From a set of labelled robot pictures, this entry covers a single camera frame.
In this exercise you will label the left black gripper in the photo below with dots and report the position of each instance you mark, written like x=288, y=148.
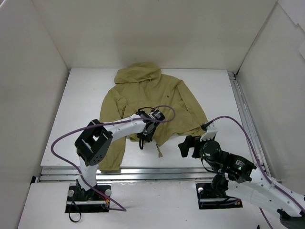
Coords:
x=145, y=135

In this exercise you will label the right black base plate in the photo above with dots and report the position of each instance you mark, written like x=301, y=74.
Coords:
x=209, y=199

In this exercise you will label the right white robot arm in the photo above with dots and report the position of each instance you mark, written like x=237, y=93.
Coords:
x=236, y=175

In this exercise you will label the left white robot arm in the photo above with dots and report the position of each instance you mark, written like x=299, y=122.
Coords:
x=92, y=146

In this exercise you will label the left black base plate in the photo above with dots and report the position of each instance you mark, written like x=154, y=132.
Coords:
x=87, y=202

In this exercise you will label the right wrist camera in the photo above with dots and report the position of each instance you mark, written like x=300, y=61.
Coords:
x=210, y=131

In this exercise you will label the olive green hooded jacket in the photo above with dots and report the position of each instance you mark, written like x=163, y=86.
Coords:
x=143, y=85

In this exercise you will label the front aluminium rail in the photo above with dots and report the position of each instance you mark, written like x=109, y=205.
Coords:
x=128, y=174

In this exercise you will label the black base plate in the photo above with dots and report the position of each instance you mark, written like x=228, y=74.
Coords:
x=87, y=202
x=209, y=199

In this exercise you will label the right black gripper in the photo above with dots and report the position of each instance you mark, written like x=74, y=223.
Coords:
x=195, y=148

